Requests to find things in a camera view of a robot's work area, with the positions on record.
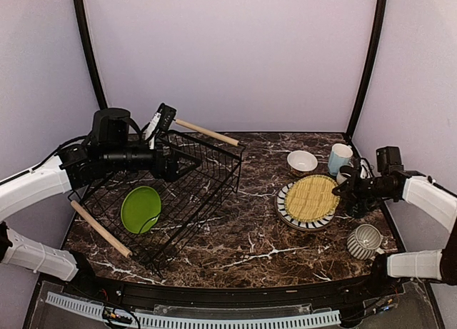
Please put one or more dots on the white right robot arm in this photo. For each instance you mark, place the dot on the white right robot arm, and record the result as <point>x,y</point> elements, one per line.
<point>416,189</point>

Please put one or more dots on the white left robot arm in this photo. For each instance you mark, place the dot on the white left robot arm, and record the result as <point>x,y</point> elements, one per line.
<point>115,143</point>

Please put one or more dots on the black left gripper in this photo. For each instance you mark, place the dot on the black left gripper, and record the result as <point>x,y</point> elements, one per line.
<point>170,173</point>

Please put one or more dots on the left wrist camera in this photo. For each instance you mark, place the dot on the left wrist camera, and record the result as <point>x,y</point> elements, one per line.
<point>160,121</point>

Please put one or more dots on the yellow ribbed plate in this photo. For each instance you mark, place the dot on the yellow ribbed plate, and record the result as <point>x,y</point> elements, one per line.
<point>311,198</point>

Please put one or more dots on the beige patterned bowl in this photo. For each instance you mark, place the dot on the beige patterned bowl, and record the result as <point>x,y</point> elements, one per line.
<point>301,162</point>

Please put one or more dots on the black front rail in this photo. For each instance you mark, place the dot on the black front rail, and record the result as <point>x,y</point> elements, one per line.
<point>334,294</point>

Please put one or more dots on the grey reindeer plate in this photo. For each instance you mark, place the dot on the grey reindeer plate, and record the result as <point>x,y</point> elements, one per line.
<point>316,225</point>

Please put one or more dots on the black frame post right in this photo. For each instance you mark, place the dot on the black frame post right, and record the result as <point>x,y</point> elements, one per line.
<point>372,50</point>

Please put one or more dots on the wooden rack handle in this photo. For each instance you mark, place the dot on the wooden rack handle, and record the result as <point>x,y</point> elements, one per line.
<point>207,132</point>
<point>121,248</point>

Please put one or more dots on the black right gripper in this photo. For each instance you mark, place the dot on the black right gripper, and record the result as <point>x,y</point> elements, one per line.
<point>352,188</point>

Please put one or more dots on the light blue faceted mug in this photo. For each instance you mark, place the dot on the light blue faceted mug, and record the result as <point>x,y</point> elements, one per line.
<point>340,156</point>

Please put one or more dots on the black frame post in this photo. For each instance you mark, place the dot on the black frame post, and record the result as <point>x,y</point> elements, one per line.
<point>372,50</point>
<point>88,51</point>

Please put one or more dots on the dark green mug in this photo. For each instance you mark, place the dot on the dark green mug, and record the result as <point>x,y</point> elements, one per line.
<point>360,208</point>

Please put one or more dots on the white steel tumbler cup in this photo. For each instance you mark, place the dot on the white steel tumbler cup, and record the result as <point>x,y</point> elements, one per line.
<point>344,173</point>

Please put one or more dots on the striped round mug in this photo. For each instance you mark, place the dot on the striped round mug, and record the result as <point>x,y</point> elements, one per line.
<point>365,242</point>

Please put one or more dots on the black white striped plate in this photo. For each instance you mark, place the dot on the black white striped plate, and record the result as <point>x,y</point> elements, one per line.
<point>280,200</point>

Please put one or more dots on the wooden rack handle far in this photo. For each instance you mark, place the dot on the wooden rack handle far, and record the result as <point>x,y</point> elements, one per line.
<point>207,132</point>

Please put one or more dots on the bright green plate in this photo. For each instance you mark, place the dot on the bright green plate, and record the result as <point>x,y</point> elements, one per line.
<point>140,210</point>

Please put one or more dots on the wooden rack handle near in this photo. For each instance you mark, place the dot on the wooden rack handle near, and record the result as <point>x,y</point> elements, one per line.
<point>121,248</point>

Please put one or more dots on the black frame post left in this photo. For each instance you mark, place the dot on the black frame post left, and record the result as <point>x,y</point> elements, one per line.
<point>88,51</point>

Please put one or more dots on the black wire dish rack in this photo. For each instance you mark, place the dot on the black wire dish rack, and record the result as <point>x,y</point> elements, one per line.
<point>186,204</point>

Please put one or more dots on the white slotted cable duct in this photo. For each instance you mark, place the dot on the white slotted cable duct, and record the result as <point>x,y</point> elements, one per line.
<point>170,317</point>

